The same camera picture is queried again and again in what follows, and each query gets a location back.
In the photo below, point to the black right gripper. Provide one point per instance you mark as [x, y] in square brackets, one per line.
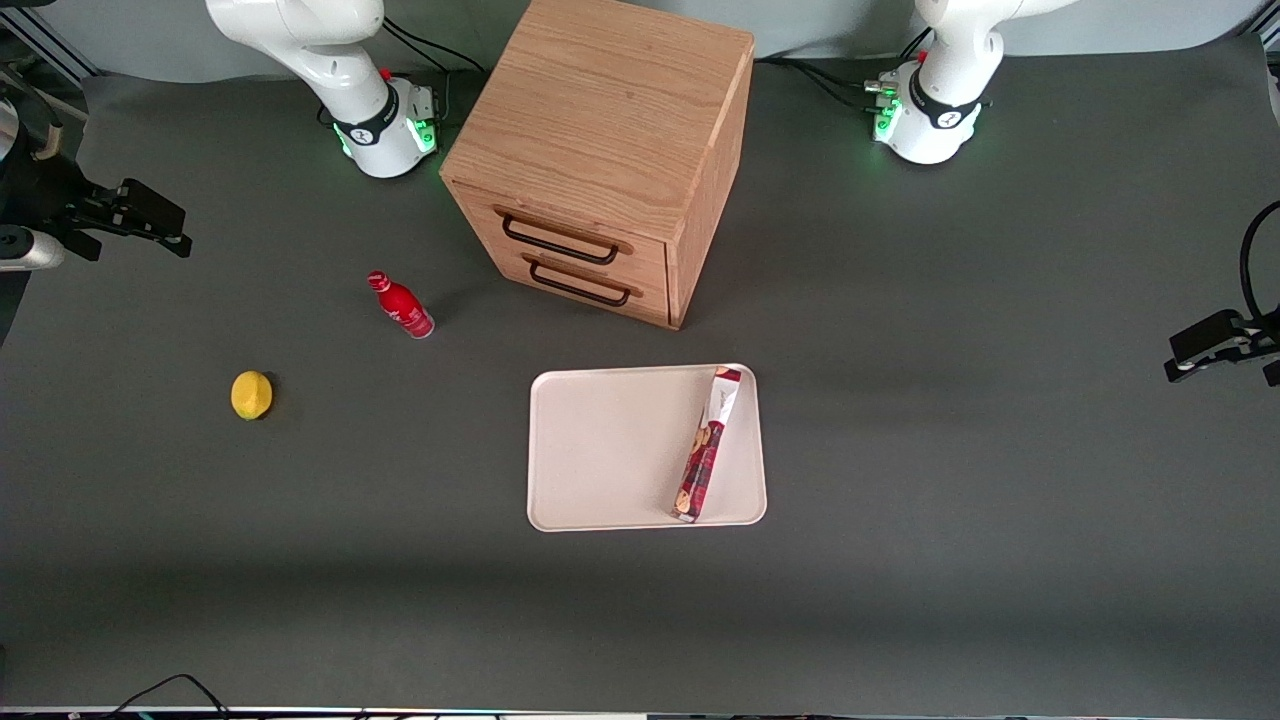
[42, 195]

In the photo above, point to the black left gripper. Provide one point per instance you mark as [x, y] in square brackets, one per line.
[1262, 336]

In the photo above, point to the red coke bottle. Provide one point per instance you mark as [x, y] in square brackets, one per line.
[404, 306]

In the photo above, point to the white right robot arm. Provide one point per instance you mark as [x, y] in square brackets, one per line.
[340, 60]

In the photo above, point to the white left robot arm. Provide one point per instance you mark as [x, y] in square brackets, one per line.
[950, 90]

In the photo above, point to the white plastic tray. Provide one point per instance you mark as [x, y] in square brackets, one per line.
[610, 450]

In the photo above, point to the yellow lemon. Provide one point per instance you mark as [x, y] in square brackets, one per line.
[251, 396]

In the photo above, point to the wooden drawer front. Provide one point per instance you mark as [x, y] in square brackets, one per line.
[600, 225]
[600, 295]

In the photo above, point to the wooden drawer cabinet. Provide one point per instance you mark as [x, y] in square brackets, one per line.
[610, 130]

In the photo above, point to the red tartan cookie box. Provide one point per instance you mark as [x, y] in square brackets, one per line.
[705, 450]

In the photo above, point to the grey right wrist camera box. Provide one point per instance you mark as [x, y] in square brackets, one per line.
[30, 250]

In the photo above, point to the aluminium frame profile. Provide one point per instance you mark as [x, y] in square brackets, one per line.
[45, 35]

